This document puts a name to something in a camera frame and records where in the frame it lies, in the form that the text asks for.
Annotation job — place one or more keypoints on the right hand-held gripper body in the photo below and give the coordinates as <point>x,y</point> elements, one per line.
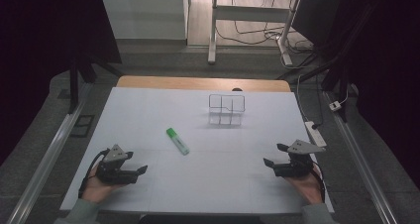
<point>297,164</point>

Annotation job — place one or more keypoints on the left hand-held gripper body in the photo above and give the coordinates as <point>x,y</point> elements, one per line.
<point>114,172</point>

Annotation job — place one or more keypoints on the green highlighter pen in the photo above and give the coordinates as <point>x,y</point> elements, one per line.
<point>177,141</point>

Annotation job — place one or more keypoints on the white power strip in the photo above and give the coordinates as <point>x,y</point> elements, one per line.
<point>315,133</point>

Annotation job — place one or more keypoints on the small white plug adapter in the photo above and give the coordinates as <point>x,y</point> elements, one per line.
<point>335,105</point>

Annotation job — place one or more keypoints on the person's right hand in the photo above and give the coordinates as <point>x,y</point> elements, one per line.
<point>307,187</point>

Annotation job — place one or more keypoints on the black metal stand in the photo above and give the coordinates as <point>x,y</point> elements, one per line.
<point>77,78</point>

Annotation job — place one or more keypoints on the aluminium rail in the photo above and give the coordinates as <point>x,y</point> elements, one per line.
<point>46,164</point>
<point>361,168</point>

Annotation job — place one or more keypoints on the white table sheet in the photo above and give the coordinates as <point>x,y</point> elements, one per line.
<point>211,184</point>

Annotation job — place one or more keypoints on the white desk frame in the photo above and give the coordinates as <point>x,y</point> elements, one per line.
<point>251,13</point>

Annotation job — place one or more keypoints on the person's left hand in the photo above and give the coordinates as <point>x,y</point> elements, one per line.
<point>94,189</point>

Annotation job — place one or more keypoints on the black floor frame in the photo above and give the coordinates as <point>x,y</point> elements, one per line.
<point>82,125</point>

